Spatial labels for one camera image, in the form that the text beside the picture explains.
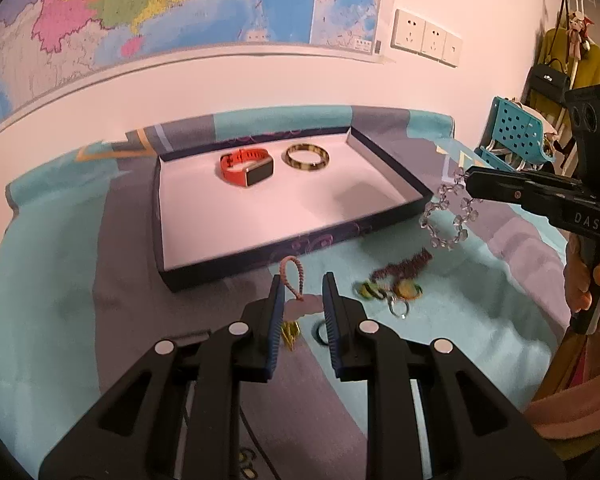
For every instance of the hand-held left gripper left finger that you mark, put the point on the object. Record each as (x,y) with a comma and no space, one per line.
(278,310)

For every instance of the small plush toy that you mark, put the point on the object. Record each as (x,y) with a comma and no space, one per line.
(576,27)

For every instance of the yellow coat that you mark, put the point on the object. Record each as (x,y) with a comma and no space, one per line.
(597,67)

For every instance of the blue plastic chair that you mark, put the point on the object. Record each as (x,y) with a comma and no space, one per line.
(512,127)

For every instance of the white coat rack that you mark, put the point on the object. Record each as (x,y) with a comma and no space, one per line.
(575,72)

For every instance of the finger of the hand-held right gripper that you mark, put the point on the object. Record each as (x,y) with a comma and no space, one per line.
(530,176)
(530,195)

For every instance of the gold bangle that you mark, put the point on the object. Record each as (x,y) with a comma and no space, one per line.
(307,168)

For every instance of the person's right forearm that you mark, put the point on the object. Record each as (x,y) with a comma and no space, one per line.
(580,410)

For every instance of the dark blue shallow box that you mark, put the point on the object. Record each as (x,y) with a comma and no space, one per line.
(280,210)

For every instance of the person's right hand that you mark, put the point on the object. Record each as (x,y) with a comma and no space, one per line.
(576,280)

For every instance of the teal printed blanket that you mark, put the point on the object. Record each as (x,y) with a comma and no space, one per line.
(80,310)

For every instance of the black handbag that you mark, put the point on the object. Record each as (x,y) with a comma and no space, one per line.
(547,82)

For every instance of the white wall socket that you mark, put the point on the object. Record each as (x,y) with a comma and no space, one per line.
(453,49)
(435,40)
(409,30)

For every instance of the yellow-green jade charm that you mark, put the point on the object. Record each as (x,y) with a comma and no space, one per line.
(407,290)

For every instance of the orange smart band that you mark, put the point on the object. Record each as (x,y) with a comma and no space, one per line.
(230,170)

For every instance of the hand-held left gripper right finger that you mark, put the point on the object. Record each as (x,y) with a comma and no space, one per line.
(328,310)

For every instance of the colourful wall map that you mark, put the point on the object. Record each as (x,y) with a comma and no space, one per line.
(180,0)

